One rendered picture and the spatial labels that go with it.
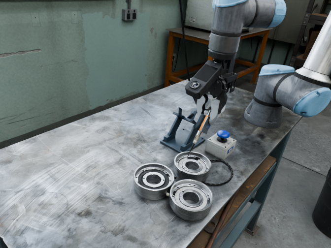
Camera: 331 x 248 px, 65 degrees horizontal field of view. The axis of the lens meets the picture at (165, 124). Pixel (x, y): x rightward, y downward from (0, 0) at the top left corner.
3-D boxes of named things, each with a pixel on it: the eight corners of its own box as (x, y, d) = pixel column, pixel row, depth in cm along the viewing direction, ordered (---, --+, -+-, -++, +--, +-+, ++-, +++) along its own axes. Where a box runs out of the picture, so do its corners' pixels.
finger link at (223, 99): (225, 113, 73) (229, 83, 69) (222, 115, 72) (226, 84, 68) (211, 109, 75) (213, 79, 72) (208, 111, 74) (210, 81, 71)
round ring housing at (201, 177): (200, 191, 70) (203, 179, 68) (166, 176, 74) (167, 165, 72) (214, 170, 78) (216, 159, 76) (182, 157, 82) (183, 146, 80)
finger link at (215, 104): (227, 123, 79) (230, 93, 75) (216, 130, 74) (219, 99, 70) (217, 120, 80) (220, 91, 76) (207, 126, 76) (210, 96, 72)
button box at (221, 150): (223, 160, 83) (226, 147, 80) (204, 150, 86) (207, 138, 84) (235, 150, 88) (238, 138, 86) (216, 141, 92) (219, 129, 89)
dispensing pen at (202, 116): (180, 153, 76) (206, 102, 76) (186, 155, 80) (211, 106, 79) (186, 157, 75) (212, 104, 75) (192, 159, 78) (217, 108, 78)
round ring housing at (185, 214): (213, 197, 69) (215, 185, 67) (207, 229, 60) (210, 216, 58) (174, 186, 71) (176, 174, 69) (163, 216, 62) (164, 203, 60)
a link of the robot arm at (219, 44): (231, 38, 61) (203, 31, 66) (227, 57, 64) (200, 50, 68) (246, 35, 67) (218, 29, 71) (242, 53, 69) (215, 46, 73)
